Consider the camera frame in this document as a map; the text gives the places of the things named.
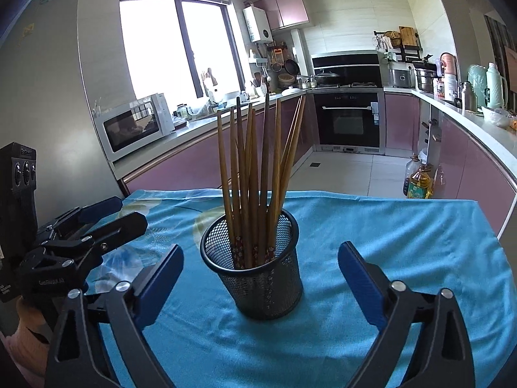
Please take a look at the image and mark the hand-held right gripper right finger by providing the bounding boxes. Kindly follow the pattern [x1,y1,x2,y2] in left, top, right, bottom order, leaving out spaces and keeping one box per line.
[337,241,475,388]

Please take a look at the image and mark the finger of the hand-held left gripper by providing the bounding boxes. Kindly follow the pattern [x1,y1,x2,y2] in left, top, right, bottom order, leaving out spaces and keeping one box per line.
[36,196,124,244]
[24,211,148,271]

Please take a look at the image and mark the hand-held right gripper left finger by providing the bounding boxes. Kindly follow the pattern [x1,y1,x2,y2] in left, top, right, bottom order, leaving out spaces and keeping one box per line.
[44,243,184,388]

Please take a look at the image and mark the black mesh utensil holder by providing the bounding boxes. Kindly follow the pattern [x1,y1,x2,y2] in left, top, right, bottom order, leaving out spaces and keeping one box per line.
[200,207,304,320]

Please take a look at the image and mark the bunch of wooden chopsticks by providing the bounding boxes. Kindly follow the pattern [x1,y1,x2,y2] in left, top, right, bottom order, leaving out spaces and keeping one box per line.
[216,93,307,269]

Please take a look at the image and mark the person's left hand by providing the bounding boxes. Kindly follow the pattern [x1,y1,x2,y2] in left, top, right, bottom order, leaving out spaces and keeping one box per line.
[0,299,55,378]

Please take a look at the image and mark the blue floral tablecloth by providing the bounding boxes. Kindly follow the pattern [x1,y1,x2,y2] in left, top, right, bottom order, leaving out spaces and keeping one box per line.
[87,188,510,388]

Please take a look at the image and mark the white microwave oven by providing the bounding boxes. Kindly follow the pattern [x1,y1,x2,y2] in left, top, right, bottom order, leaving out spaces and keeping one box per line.
[93,92,176,162]

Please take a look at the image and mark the pink kitchen base cabinet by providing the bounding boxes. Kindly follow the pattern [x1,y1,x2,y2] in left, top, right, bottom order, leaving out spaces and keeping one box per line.
[384,91,517,235]
[111,91,313,203]

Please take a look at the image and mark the cooking oil bottle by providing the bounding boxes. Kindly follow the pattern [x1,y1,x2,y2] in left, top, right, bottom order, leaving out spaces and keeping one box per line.
[403,157,435,199]

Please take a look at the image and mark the grey refrigerator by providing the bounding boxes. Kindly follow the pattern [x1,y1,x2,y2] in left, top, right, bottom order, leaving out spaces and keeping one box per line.
[0,0,130,211]

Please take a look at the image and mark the black built-in oven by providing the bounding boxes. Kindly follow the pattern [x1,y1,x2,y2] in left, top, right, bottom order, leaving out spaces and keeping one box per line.
[313,89,384,155]

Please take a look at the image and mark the kitchen window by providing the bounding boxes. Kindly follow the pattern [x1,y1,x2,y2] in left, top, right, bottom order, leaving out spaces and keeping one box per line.
[119,0,247,108]

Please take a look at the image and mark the black wok with lid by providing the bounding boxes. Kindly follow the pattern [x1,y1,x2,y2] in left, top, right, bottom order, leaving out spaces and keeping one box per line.
[314,70,342,87]

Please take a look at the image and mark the stainless steel stock pot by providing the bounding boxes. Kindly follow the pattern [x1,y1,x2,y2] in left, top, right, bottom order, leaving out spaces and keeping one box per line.
[415,70,437,93]

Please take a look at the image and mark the stainless steel flask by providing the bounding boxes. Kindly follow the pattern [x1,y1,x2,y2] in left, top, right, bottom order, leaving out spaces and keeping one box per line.
[460,81,477,112]

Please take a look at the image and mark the white canister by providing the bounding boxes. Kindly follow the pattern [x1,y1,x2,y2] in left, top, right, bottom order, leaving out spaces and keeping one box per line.
[442,74,459,102]

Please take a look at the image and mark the black range hood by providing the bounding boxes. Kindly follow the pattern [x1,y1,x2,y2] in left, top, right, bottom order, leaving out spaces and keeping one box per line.
[311,51,382,88]

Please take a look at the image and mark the pink thermos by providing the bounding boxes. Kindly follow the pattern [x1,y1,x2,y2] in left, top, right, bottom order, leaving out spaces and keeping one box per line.
[439,52,459,77]

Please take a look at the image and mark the mint green thermos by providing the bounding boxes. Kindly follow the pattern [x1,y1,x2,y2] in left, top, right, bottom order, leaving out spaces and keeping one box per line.
[486,62,504,110]

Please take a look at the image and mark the white gas water heater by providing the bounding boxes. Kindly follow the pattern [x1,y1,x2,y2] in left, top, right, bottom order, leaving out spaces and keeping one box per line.
[242,5,273,44]

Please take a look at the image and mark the black wall rack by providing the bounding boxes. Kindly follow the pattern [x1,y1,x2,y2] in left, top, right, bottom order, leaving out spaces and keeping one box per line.
[374,30,423,63]

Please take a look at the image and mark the pink wall cabinet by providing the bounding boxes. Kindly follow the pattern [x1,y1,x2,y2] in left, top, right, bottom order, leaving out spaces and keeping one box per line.
[252,0,310,31]

